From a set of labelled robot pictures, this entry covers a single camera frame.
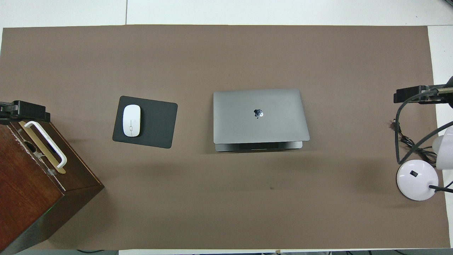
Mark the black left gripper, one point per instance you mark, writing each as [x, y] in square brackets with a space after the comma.
[9, 111]

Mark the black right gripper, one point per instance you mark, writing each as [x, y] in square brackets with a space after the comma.
[433, 95]

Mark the white desk lamp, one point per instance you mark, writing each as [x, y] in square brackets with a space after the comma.
[416, 180]

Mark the brown paper table mat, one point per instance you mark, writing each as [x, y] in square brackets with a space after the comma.
[226, 198]

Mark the brown wooden box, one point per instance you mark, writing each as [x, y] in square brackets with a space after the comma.
[28, 191]

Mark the white computer mouse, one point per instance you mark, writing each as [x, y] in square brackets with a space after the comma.
[131, 120]

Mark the grey laptop computer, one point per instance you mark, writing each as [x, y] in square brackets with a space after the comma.
[247, 120]

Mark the black mouse pad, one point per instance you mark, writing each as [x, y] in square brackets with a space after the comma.
[157, 124]

